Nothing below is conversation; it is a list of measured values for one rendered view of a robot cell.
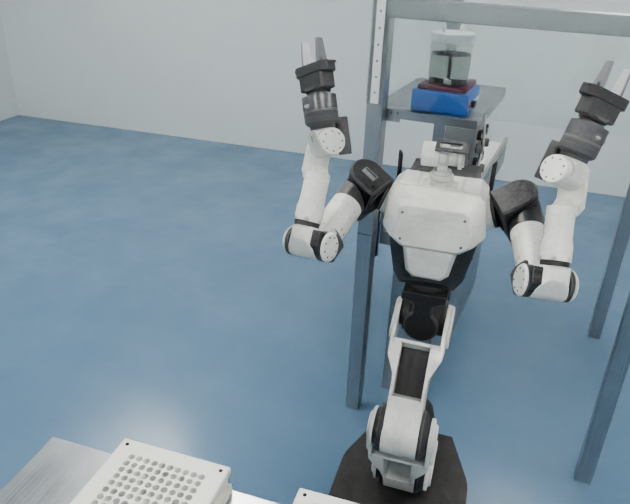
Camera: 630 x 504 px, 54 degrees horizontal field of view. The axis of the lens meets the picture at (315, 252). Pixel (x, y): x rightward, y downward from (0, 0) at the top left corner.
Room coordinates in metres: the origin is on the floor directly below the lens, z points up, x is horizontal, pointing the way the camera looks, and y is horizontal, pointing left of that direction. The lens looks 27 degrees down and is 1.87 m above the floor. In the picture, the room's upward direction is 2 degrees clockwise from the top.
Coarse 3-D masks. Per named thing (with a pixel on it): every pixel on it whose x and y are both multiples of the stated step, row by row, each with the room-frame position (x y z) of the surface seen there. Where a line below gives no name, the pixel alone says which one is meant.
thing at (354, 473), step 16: (432, 416) 1.77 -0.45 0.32; (352, 448) 1.74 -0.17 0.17; (448, 448) 1.76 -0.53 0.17; (352, 464) 1.67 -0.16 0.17; (368, 464) 1.67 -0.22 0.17; (448, 464) 1.68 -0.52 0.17; (336, 480) 1.59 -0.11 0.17; (352, 480) 1.59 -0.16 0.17; (368, 480) 1.59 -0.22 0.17; (432, 480) 1.60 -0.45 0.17; (448, 480) 1.61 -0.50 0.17; (464, 480) 1.61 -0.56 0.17; (336, 496) 1.52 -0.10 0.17; (352, 496) 1.52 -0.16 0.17; (368, 496) 1.52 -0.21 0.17; (384, 496) 1.53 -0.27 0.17; (400, 496) 1.53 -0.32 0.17; (416, 496) 1.53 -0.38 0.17; (432, 496) 1.53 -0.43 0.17; (448, 496) 1.54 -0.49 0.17; (464, 496) 1.54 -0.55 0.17
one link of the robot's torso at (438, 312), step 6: (402, 306) 1.60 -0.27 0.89; (408, 306) 1.59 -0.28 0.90; (402, 312) 1.59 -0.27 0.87; (408, 312) 1.57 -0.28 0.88; (438, 312) 1.56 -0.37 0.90; (444, 312) 1.56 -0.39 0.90; (402, 318) 1.57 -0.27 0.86; (438, 318) 1.55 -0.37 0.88; (444, 318) 1.55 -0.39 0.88; (402, 324) 1.57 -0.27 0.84; (438, 324) 1.54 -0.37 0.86; (438, 330) 1.54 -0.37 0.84
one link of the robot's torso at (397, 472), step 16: (368, 432) 1.38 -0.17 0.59; (432, 432) 1.34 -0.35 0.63; (368, 448) 1.38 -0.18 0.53; (432, 448) 1.33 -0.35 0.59; (384, 464) 1.42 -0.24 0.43; (400, 464) 1.49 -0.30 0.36; (416, 464) 1.35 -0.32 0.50; (432, 464) 1.36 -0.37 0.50; (384, 480) 1.49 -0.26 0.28; (400, 480) 1.45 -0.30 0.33; (416, 480) 1.47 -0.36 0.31
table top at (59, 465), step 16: (48, 448) 1.02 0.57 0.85; (64, 448) 1.02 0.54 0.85; (80, 448) 1.02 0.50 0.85; (32, 464) 0.97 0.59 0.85; (48, 464) 0.97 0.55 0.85; (64, 464) 0.97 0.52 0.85; (80, 464) 0.97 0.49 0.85; (96, 464) 0.98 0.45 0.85; (16, 480) 0.93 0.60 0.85; (32, 480) 0.93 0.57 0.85; (48, 480) 0.93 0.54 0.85; (64, 480) 0.93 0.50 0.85; (80, 480) 0.93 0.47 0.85; (0, 496) 0.88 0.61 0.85; (16, 496) 0.88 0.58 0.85; (32, 496) 0.89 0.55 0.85; (48, 496) 0.89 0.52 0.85; (64, 496) 0.89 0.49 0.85; (240, 496) 0.91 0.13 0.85
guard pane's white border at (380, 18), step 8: (384, 0) 2.15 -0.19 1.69; (384, 8) 2.15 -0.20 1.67; (376, 16) 2.16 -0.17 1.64; (384, 16) 2.15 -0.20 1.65; (376, 24) 2.16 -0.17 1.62; (376, 32) 2.16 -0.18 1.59; (376, 40) 2.16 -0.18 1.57; (376, 48) 2.16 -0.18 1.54; (376, 56) 2.16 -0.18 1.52; (376, 64) 2.16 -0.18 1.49; (376, 72) 2.16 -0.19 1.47; (376, 80) 2.15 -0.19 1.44; (376, 88) 2.15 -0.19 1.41; (376, 96) 2.15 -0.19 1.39
